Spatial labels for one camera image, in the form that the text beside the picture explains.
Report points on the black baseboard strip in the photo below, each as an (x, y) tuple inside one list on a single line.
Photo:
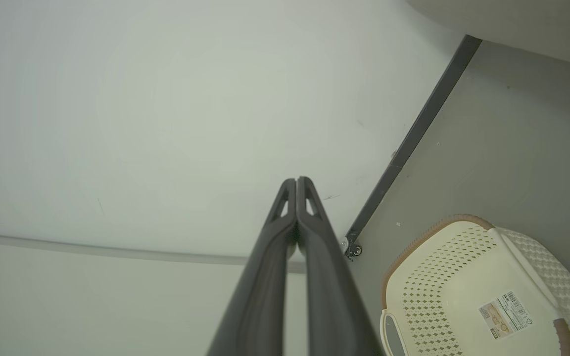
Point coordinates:
[(413, 138)]

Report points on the small black caster wheel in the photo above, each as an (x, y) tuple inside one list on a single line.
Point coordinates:
[(354, 250)]

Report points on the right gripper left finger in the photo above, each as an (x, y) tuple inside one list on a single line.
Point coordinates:
[(260, 287)]

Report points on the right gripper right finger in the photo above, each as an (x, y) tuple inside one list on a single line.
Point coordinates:
[(332, 291)]

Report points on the cream plastic laundry basket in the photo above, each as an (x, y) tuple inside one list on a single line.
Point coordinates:
[(463, 277)]

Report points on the white printed basket label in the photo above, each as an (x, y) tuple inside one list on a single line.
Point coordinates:
[(505, 315)]

